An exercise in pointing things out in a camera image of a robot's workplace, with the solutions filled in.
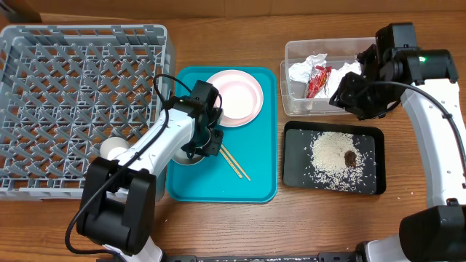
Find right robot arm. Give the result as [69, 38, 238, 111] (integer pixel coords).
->
[330, 23, 465, 262]

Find black tray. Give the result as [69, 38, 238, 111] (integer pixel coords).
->
[282, 121, 387, 195]

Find white paper cup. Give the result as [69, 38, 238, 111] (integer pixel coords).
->
[99, 137, 130, 160]

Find clear plastic bin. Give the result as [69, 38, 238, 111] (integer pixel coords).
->
[280, 37, 376, 116]

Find white napkin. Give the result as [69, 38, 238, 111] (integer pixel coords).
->
[288, 53, 362, 99]

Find pile of white rice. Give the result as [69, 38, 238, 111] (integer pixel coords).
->
[307, 132, 377, 194]

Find brown food scrap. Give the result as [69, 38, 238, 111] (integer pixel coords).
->
[344, 151, 357, 168]

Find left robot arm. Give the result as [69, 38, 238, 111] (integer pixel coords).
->
[65, 81, 224, 261]

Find grey shallow bowl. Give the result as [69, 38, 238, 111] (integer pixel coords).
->
[172, 148, 205, 166]

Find lower wooden chopstick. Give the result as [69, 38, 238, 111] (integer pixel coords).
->
[219, 149, 243, 179]

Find white round plate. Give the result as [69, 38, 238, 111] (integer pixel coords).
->
[205, 68, 265, 128]

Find upper wooden chopstick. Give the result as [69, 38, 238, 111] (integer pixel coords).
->
[220, 144, 251, 181]

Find pink bowl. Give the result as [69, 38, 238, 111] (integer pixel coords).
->
[207, 69, 264, 127]

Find teal serving tray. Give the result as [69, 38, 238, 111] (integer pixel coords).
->
[166, 67, 278, 203]

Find wooden chopstick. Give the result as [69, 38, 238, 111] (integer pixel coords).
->
[220, 144, 251, 181]
[219, 149, 243, 179]

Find grey dish rack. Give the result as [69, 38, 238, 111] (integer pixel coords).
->
[1, 24, 176, 201]

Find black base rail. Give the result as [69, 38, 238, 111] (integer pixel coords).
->
[160, 251, 365, 262]

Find red snack wrapper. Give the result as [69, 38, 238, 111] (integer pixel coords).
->
[304, 65, 332, 98]

